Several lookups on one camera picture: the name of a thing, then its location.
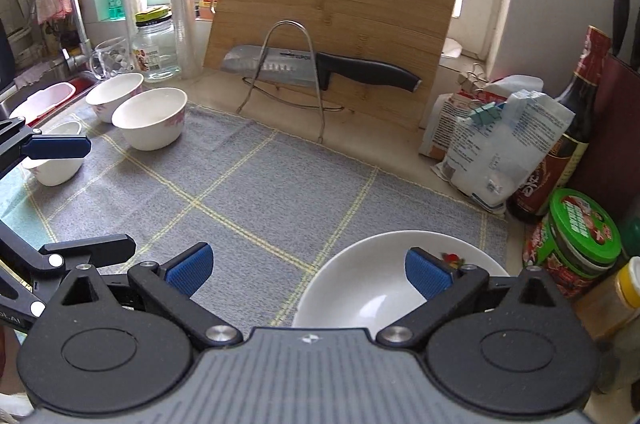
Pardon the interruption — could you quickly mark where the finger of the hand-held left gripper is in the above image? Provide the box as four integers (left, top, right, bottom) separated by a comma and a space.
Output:
0, 116, 93, 179
0, 221, 137, 335

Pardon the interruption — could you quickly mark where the clear bag with blue print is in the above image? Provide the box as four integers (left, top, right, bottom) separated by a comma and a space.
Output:
431, 90, 576, 217

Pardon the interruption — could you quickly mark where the green-lid sauce jar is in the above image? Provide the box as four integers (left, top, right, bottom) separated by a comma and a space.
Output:
522, 188, 622, 299

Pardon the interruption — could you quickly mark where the bamboo cutting board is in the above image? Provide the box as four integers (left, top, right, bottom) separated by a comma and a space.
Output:
202, 0, 467, 132

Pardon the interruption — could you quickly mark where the white pink-flower bowl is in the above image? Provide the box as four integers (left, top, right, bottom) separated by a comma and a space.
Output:
85, 72, 146, 123
20, 121, 85, 187
111, 87, 189, 151

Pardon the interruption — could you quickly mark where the pink and white dish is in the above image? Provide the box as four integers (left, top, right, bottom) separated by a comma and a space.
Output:
9, 82, 77, 127

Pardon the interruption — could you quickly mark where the black-handled kitchen knife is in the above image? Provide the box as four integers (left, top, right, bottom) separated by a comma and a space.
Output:
220, 45, 423, 93

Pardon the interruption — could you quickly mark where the green binder clip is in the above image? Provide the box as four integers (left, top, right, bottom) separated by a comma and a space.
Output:
467, 101, 506, 127

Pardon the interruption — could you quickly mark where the pink cloth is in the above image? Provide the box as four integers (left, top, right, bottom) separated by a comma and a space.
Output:
35, 0, 73, 24

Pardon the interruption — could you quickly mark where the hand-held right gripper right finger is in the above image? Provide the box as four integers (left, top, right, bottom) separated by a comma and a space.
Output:
376, 247, 557, 350

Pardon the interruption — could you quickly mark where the white fruit-print plate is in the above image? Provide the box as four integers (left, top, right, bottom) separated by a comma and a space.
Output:
291, 230, 511, 330

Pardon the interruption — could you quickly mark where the yellow-lid spice jar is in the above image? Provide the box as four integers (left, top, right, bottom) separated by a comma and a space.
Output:
572, 256, 640, 340

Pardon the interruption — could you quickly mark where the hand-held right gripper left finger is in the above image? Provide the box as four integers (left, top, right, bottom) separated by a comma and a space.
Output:
59, 243, 243, 350

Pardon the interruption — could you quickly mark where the metal wire knife rack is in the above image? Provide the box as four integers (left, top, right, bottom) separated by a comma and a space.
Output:
235, 20, 346, 145

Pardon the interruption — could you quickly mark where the dark red knife block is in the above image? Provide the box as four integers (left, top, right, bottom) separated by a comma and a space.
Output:
565, 48, 640, 265

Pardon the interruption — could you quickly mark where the steel faucet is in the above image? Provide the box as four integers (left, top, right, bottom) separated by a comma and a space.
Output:
52, 0, 93, 72

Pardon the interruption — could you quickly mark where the dark soy sauce bottle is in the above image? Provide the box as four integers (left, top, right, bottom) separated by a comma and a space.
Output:
506, 25, 613, 225

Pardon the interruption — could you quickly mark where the black knife handle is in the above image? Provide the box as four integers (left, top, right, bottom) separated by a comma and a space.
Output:
612, 0, 632, 57

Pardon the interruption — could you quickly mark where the grey checked cloth mat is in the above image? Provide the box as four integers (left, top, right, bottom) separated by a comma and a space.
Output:
0, 101, 508, 345

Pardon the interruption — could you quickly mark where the stack of clear plastic cups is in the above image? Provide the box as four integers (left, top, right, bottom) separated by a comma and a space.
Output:
166, 0, 201, 79

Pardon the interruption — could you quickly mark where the white bag with red print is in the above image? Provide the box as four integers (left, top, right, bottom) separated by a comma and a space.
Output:
419, 75, 545, 159

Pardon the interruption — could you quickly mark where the clear glass mug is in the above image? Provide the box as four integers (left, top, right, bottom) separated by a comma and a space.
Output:
90, 36, 136, 80

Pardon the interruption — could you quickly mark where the glass jar with yellow lid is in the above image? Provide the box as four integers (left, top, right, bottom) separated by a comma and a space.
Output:
131, 5, 182, 83

